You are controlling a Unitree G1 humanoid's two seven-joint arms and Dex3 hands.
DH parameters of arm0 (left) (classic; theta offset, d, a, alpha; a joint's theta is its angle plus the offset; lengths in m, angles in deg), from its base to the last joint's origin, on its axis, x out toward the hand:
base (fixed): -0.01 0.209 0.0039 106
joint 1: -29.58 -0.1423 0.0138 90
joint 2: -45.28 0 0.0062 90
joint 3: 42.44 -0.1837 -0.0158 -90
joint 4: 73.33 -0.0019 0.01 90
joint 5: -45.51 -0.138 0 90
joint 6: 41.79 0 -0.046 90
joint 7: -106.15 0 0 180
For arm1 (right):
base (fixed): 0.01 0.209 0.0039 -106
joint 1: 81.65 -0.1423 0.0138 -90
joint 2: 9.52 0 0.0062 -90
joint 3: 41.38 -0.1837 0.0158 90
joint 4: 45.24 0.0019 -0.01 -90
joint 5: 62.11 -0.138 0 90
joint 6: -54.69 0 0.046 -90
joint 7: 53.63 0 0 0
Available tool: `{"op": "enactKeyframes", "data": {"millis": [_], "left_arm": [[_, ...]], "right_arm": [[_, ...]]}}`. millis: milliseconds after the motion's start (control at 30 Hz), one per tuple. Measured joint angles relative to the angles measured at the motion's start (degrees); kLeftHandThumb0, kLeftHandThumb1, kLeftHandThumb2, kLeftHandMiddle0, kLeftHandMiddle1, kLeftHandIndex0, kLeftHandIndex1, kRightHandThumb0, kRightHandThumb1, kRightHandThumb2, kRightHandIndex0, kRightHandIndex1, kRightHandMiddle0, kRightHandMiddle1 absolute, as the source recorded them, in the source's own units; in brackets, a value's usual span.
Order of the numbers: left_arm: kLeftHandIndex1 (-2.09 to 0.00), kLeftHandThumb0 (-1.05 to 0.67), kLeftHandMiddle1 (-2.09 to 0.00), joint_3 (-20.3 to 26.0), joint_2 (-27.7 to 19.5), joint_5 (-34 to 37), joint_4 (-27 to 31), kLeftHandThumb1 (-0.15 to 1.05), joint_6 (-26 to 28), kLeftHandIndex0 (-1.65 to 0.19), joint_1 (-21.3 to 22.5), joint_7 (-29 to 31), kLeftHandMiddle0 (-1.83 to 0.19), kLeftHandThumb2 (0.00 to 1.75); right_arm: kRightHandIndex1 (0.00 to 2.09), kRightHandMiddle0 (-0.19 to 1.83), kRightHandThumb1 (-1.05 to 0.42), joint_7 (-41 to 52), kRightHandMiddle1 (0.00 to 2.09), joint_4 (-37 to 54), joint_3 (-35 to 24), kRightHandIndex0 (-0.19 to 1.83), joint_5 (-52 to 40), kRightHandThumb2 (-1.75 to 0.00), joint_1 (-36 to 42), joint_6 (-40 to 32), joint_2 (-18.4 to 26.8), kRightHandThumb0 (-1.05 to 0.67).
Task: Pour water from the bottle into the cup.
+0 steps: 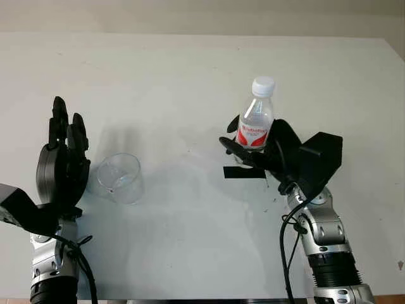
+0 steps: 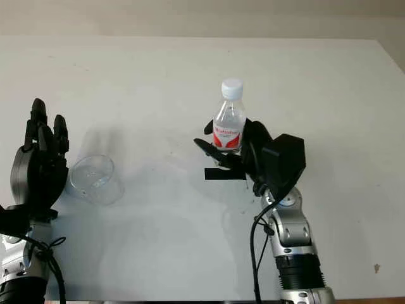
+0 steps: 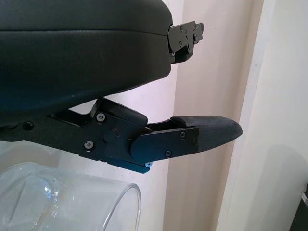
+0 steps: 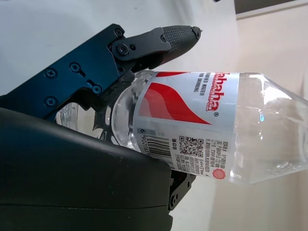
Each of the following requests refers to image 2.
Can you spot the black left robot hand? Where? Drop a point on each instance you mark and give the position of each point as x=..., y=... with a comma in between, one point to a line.
x=34, y=177

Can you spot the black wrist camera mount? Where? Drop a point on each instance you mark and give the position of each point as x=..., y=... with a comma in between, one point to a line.
x=284, y=164
x=19, y=218

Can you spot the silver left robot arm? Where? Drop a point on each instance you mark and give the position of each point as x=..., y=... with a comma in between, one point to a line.
x=19, y=272

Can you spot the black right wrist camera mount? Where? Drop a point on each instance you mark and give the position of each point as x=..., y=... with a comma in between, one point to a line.
x=284, y=164

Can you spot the clear water bottle red label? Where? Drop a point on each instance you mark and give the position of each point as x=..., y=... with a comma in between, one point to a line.
x=228, y=126

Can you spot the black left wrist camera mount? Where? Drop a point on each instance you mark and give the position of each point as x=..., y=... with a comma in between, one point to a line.
x=19, y=218

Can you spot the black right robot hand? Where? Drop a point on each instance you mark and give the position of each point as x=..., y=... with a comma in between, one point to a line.
x=254, y=149

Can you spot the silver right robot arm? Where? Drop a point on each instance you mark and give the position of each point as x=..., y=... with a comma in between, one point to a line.
x=294, y=253

